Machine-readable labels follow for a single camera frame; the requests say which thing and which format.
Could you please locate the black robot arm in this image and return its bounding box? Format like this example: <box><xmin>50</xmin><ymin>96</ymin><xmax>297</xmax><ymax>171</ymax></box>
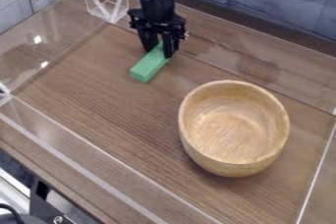
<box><xmin>127</xmin><ymin>0</ymin><xmax>187</xmax><ymax>59</ymax></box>

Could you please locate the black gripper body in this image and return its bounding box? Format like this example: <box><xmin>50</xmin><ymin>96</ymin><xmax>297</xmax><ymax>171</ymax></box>
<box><xmin>127</xmin><ymin>0</ymin><xmax>187</xmax><ymax>39</ymax></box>

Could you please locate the black table frame bracket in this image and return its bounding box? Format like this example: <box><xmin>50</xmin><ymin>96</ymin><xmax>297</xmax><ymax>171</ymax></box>
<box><xmin>0</xmin><ymin>178</ymin><xmax>85</xmax><ymax>224</ymax></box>

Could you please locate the clear acrylic tray wall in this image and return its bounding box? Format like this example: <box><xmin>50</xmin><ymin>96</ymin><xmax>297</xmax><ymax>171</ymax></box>
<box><xmin>0</xmin><ymin>0</ymin><xmax>336</xmax><ymax>224</ymax></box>

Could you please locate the green stick block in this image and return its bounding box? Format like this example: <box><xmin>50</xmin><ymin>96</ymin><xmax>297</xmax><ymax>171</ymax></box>
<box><xmin>129</xmin><ymin>43</ymin><xmax>170</xmax><ymax>83</ymax></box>

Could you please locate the wooden bowl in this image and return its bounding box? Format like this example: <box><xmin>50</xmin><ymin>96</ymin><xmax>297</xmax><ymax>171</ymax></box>
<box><xmin>179</xmin><ymin>80</ymin><xmax>291</xmax><ymax>178</ymax></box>

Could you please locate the clear acrylic corner bracket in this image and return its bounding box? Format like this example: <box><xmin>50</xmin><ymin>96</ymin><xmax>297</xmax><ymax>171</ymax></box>
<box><xmin>86</xmin><ymin>0</ymin><xmax>129</xmax><ymax>24</ymax></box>

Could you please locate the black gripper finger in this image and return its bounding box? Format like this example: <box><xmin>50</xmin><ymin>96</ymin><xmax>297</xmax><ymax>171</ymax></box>
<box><xmin>163</xmin><ymin>31</ymin><xmax>181</xmax><ymax>59</ymax></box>
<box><xmin>138</xmin><ymin>28</ymin><xmax>159</xmax><ymax>52</ymax></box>

